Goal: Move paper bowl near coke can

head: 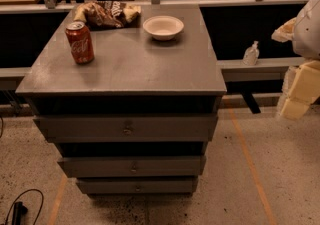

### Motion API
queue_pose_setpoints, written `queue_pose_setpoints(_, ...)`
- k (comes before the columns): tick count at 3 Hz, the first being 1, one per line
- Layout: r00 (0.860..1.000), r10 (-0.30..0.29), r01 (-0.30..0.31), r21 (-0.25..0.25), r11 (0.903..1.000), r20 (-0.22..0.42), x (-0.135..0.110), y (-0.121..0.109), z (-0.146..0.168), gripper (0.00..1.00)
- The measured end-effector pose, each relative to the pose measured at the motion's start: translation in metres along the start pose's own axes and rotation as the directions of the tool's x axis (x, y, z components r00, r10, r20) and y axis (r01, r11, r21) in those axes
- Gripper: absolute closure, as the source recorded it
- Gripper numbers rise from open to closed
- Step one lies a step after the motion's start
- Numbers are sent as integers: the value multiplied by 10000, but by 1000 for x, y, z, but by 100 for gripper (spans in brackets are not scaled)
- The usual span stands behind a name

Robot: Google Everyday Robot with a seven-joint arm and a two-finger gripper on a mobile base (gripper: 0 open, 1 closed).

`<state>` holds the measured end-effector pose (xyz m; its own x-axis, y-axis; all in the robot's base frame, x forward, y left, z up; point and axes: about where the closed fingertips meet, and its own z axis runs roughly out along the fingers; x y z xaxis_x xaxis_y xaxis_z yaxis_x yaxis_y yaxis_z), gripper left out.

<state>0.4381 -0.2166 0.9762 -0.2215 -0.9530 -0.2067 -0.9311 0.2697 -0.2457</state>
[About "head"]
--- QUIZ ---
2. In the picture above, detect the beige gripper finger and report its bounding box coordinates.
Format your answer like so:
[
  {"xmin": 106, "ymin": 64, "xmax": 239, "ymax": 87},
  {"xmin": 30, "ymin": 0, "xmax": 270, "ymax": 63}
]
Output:
[{"xmin": 271, "ymin": 18, "xmax": 296, "ymax": 43}]

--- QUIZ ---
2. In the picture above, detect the white paper bowl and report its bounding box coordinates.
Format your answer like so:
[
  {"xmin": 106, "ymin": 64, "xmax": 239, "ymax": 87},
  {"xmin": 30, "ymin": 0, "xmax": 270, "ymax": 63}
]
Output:
[{"xmin": 143, "ymin": 16, "xmax": 184, "ymax": 41}]

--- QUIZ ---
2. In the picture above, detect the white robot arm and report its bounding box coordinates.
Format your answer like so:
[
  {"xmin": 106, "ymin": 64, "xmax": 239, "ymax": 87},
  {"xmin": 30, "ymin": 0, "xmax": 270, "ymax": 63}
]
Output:
[{"xmin": 271, "ymin": 0, "xmax": 320, "ymax": 60}]

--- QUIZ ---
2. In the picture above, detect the red coke can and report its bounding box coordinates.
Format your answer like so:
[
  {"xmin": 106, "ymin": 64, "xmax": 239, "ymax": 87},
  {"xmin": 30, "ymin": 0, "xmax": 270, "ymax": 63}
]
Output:
[{"xmin": 65, "ymin": 21, "xmax": 94, "ymax": 64}]

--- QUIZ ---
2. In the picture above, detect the clear sanitizer bottle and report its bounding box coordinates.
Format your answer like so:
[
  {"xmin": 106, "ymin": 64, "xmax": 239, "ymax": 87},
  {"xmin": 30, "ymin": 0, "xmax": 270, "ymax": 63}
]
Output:
[{"xmin": 243, "ymin": 41, "xmax": 259, "ymax": 66}]

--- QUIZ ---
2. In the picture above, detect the yellow foam block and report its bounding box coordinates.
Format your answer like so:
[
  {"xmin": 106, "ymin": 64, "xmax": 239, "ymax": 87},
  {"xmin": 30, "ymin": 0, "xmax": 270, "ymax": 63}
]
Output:
[{"xmin": 277, "ymin": 60, "xmax": 320, "ymax": 120}]

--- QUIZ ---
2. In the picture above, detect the brown chip bag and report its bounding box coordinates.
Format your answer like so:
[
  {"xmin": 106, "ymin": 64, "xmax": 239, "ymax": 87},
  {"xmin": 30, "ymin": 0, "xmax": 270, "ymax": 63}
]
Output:
[{"xmin": 74, "ymin": 1, "xmax": 141, "ymax": 30}]

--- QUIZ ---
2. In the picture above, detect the black floor cable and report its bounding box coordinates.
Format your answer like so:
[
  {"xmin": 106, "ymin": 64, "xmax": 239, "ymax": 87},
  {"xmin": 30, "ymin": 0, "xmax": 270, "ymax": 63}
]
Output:
[{"xmin": 3, "ymin": 188, "xmax": 45, "ymax": 225}]

